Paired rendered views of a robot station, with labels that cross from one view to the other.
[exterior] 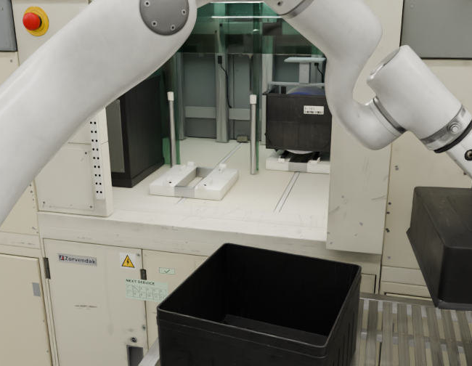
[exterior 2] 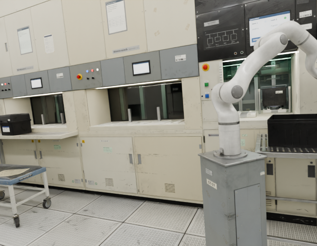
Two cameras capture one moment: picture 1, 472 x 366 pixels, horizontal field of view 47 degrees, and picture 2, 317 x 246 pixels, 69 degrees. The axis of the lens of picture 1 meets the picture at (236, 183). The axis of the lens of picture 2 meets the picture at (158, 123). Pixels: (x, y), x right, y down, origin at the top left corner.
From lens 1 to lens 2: 0.99 m
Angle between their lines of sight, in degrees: 15
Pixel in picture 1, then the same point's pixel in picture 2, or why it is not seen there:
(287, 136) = (270, 101)
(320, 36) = (307, 48)
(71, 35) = (263, 47)
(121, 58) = (274, 50)
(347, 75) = (314, 57)
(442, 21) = not seen: outside the picture
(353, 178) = (307, 96)
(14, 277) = (193, 143)
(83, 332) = not seen: hidden behind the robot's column
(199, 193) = (248, 115)
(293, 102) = (271, 90)
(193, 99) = not seen: hidden behind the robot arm
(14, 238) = (193, 131)
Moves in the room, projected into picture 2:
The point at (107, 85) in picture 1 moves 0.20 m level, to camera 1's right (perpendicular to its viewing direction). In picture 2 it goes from (268, 57) to (307, 53)
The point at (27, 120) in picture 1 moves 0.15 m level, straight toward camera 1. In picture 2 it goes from (253, 65) to (272, 60)
